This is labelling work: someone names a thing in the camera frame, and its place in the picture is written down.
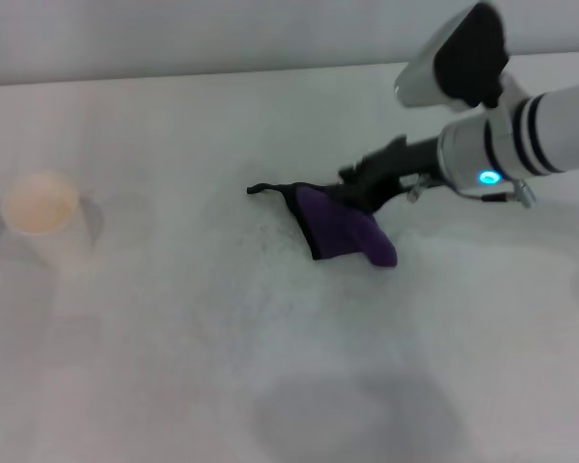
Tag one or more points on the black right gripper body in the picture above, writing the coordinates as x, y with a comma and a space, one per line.
398, 161

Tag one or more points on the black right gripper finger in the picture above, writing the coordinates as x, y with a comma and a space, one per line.
351, 173
362, 195

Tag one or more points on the purple rag with black trim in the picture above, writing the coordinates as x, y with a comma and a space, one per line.
340, 229

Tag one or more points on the white paper cup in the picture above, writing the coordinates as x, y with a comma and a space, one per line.
41, 205

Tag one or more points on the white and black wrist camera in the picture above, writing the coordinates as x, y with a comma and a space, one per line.
458, 62

